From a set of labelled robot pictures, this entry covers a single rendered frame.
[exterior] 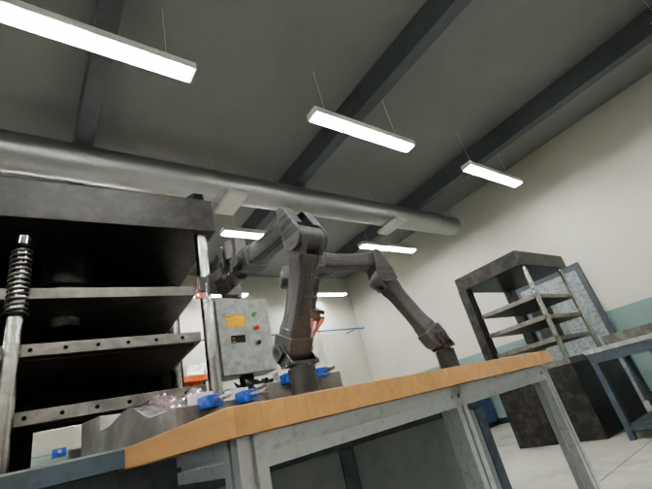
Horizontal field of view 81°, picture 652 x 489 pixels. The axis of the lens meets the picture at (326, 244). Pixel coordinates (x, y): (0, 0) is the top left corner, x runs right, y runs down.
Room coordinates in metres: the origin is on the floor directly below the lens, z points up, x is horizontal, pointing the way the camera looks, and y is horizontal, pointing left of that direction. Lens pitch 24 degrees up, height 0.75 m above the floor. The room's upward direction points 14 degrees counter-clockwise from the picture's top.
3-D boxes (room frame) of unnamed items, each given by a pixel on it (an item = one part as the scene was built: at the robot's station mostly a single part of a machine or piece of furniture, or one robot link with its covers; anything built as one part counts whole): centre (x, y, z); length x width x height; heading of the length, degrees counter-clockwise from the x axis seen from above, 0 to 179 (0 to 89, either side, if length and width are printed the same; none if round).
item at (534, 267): (5.25, -2.43, 1.03); 1.54 x 0.94 x 2.06; 131
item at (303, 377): (0.90, 0.12, 0.84); 0.20 x 0.07 x 0.08; 136
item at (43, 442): (1.70, 1.24, 0.87); 0.50 x 0.27 x 0.17; 39
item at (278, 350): (0.90, 0.13, 0.90); 0.09 x 0.06 x 0.06; 136
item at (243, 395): (1.03, 0.29, 0.86); 0.13 x 0.05 x 0.05; 56
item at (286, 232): (0.91, 0.13, 1.17); 0.30 x 0.09 x 0.12; 46
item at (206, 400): (0.94, 0.35, 0.86); 0.13 x 0.05 x 0.05; 56
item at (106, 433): (1.13, 0.54, 0.86); 0.50 x 0.26 x 0.11; 56
